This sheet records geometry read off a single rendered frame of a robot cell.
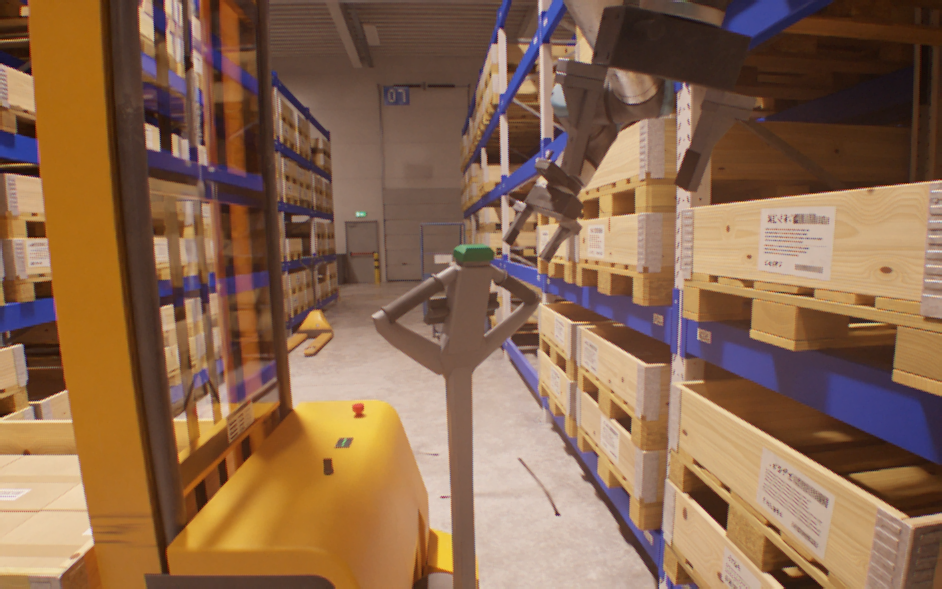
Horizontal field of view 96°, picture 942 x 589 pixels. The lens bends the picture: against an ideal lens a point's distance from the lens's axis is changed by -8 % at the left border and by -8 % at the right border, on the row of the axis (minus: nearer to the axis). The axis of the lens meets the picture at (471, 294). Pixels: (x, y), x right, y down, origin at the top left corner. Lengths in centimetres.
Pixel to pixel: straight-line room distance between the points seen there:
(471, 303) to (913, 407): 84
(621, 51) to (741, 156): 156
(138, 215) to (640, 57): 84
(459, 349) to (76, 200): 78
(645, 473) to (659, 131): 128
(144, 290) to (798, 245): 131
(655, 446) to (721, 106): 157
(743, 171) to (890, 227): 101
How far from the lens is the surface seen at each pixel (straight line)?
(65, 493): 184
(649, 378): 184
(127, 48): 105
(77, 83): 108
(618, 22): 46
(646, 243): 176
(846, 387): 120
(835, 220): 112
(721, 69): 51
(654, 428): 192
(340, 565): 99
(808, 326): 123
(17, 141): 343
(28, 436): 228
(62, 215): 107
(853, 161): 232
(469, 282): 96
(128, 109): 102
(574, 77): 46
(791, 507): 129
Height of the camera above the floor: 144
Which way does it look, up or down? 7 degrees down
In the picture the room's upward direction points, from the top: 1 degrees counter-clockwise
